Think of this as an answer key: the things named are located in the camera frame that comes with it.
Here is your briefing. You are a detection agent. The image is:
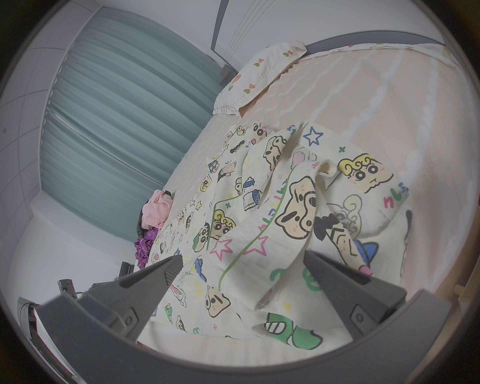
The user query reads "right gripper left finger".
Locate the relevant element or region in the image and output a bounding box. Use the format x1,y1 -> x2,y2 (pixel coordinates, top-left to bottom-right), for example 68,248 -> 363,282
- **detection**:
79,254 -> 184,344

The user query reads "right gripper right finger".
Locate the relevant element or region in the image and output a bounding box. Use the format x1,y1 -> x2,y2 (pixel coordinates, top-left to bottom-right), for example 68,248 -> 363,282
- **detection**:
303,250 -> 409,345

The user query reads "white printed pyjama top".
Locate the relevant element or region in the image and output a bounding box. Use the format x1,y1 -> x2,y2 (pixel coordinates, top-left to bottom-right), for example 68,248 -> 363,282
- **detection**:
152,120 -> 413,351

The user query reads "bed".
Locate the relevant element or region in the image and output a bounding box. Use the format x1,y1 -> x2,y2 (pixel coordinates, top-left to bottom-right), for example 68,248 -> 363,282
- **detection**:
133,0 -> 480,353

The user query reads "purple satin garment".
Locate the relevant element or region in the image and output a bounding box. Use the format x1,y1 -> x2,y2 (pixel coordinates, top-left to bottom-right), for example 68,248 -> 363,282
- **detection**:
134,227 -> 158,270

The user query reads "pink garment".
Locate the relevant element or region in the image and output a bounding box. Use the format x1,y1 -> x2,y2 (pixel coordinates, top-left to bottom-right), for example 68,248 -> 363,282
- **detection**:
142,189 -> 175,230

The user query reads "blue-green curtain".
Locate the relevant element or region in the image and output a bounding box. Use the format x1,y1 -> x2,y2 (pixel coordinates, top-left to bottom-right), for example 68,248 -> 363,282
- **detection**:
38,9 -> 226,244

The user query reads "white printed pillow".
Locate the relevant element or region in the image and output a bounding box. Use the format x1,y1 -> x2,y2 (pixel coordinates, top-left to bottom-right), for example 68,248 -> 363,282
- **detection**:
212,41 -> 308,116

